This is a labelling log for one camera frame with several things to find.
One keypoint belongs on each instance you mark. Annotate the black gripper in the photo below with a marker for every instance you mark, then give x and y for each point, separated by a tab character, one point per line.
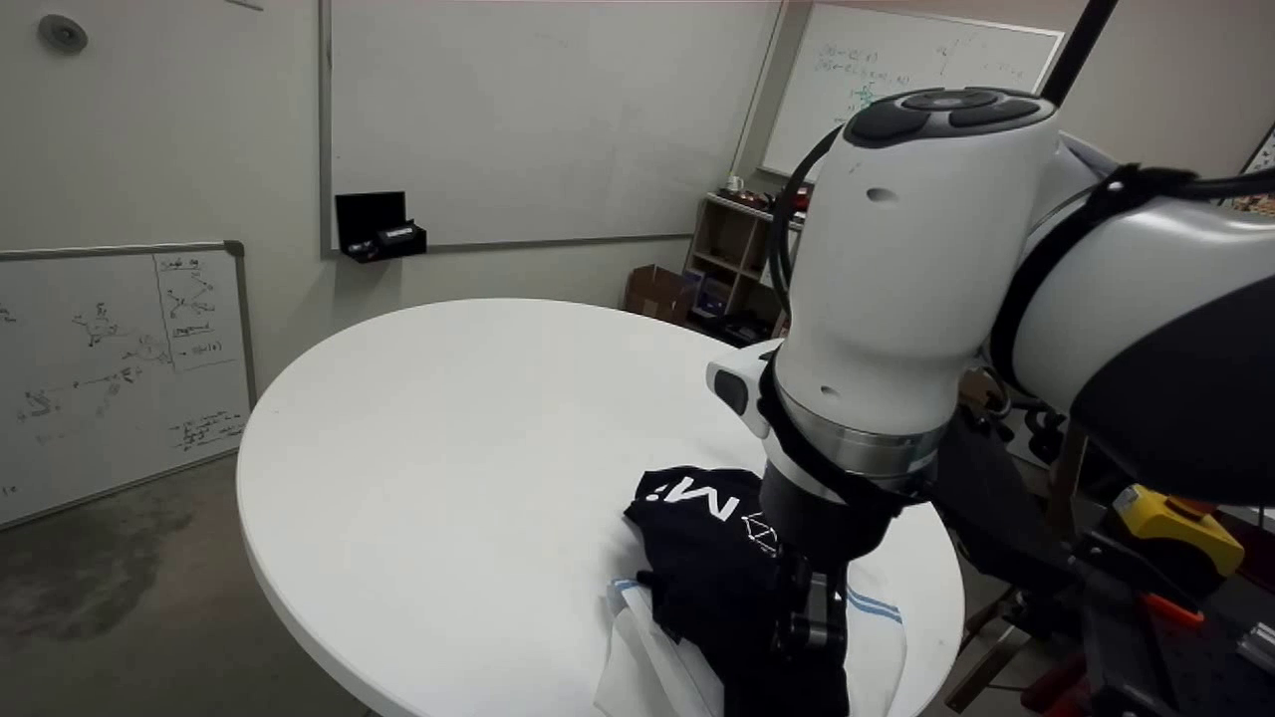
821	522

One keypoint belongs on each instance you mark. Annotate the black t-shirt with white print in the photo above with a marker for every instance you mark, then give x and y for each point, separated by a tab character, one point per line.
703	585

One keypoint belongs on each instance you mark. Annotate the wooden open shelf unit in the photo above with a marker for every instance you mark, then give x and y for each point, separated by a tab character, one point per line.
732	251

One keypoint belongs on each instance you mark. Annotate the black marker holder box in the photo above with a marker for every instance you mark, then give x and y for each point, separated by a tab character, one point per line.
381	225

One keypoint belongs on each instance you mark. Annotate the brown cardboard box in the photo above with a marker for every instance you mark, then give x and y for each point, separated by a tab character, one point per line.
664	294

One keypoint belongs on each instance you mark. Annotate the leaning whiteboard with drawings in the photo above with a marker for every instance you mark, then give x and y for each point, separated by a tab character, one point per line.
105	374

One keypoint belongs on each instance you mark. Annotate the yellow emergency stop red button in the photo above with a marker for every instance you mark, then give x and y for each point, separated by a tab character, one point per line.
1169	518

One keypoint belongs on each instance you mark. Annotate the black pole frame with clamp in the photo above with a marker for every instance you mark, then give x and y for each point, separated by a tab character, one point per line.
1079	47

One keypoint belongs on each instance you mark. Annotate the computer monitor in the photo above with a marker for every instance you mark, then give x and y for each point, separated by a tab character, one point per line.
1262	152

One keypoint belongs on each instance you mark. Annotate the large blank wall whiteboard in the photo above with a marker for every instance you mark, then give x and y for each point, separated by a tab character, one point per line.
530	123

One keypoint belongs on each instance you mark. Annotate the white towel with blue stripes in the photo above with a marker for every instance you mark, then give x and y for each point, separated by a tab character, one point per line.
640	670

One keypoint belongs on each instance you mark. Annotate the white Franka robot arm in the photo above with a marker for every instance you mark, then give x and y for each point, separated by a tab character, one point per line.
930	265

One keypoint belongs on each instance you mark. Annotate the round grey wall sensor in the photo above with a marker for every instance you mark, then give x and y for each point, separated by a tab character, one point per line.
63	32

